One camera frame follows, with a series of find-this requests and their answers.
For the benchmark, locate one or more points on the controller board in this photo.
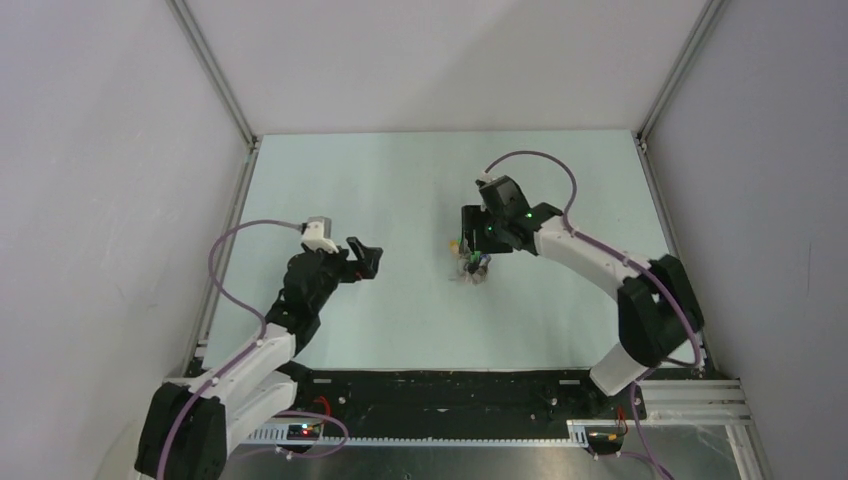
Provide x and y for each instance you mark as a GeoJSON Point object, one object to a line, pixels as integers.
{"type": "Point", "coordinates": [595, 438]}
{"type": "Point", "coordinates": [302, 432]}

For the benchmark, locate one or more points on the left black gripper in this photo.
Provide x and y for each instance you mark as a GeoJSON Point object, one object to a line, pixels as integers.
{"type": "Point", "coordinates": [364, 268]}

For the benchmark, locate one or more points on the keyring with coloured keys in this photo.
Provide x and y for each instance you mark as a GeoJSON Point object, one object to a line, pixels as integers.
{"type": "Point", "coordinates": [472, 267]}

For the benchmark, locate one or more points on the left controller board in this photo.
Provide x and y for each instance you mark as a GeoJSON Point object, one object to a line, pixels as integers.
{"type": "Point", "coordinates": [302, 432]}

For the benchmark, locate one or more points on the aluminium corner post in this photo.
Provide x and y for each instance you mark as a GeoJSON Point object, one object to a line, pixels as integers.
{"type": "Point", "coordinates": [202, 50]}
{"type": "Point", "coordinates": [704, 25]}

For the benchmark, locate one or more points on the right controller board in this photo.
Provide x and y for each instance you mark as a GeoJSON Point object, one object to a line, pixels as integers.
{"type": "Point", "coordinates": [595, 438]}

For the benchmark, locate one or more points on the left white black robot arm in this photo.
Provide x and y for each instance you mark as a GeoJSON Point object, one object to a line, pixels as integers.
{"type": "Point", "coordinates": [192, 428]}

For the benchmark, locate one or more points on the aluminium frame rail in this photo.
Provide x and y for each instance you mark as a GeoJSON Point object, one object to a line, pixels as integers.
{"type": "Point", "coordinates": [671, 399]}

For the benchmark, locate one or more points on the left aluminium corner post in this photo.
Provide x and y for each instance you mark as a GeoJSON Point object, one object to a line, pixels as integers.
{"type": "Point", "coordinates": [202, 50]}

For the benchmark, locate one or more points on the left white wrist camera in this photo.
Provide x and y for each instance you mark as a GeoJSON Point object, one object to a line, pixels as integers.
{"type": "Point", "coordinates": [316, 235]}

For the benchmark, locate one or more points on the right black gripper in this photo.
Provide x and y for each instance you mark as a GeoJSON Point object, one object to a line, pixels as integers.
{"type": "Point", "coordinates": [473, 218]}

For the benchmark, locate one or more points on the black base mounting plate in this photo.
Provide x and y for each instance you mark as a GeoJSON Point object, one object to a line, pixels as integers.
{"type": "Point", "coordinates": [454, 404]}

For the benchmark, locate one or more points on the right aluminium corner post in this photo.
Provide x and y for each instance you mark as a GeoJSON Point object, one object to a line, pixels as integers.
{"type": "Point", "coordinates": [704, 25]}

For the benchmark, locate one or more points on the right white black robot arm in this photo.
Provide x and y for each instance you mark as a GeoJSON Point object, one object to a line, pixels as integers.
{"type": "Point", "coordinates": [658, 310]}

